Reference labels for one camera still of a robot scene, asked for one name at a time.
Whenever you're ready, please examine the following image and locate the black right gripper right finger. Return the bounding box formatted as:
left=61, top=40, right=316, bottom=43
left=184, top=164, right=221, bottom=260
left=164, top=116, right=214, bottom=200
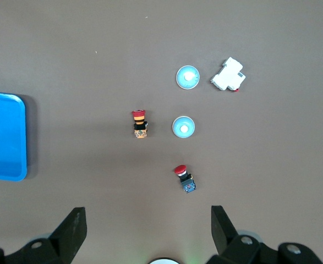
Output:
left=206, top=205, right=323, bottom=264

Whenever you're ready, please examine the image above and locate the light blue desk bell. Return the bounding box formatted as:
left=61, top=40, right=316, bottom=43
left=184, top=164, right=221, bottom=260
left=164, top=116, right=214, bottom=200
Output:
left=176, top=65, right=201, bottom=90
left=172, top=115, right=196, bottom=139

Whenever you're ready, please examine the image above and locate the brown table mat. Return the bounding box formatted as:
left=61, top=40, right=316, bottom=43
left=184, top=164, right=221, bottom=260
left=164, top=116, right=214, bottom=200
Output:
left=0, top=0, right=323, bottom=264

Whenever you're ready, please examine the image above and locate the red push button black base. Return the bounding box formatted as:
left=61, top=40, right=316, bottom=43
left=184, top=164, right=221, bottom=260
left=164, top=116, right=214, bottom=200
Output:
left=173, top=164, right=197, bottom=194

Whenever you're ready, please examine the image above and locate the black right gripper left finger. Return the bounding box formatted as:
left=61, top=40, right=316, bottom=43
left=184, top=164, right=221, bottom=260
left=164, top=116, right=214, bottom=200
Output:
left=0, top=207, right=87, bottom=264

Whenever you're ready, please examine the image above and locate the blue plastic tray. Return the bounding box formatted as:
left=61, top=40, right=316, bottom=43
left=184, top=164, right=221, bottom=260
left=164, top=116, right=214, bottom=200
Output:
left=0, top=91, right=28, bottom=182

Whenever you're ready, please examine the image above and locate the red emergency stop orange base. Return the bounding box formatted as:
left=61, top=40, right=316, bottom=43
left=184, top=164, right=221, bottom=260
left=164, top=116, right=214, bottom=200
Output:
left=131, top=109, right=149, bottom=139

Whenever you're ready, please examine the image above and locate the white circuit breaker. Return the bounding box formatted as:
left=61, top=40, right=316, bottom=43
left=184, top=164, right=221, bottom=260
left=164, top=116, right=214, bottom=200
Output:
left=210, top=57, right=247, bottom=92

